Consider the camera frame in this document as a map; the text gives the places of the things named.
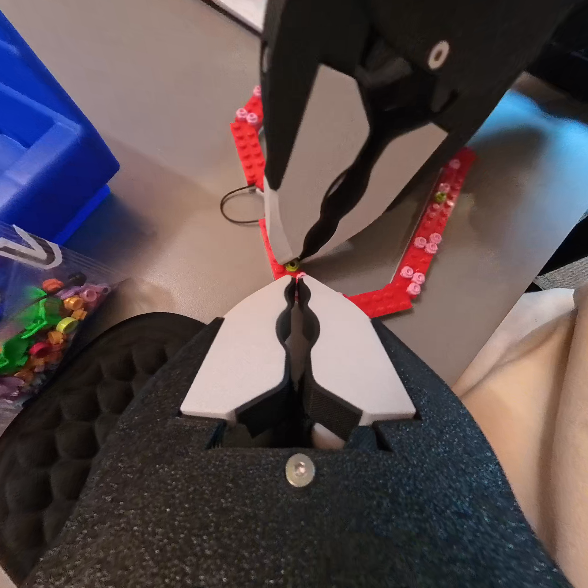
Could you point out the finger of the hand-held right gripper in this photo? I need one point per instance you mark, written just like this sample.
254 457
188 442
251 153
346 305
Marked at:
317 138
390 179

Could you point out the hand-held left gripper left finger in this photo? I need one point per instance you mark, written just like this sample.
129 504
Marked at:
239 367

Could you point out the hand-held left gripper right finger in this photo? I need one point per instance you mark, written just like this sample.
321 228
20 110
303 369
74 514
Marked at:
358 367

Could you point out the red brick frame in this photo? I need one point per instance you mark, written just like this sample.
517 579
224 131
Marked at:
248 147

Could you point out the printed bag of small bricks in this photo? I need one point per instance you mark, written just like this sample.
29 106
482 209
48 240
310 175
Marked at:
50 321

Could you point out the grey desk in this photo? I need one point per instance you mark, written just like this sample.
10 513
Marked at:
160 92

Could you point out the group of pink flower studs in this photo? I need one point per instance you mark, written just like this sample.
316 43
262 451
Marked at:
431 248

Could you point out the white instruction sheet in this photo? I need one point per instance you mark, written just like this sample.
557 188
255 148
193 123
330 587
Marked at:
243 9

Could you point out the black textured seat cushion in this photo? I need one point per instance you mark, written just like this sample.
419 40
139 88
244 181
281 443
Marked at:
46 459

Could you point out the blue plastic bin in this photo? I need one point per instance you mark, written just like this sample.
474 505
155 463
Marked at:
55 160

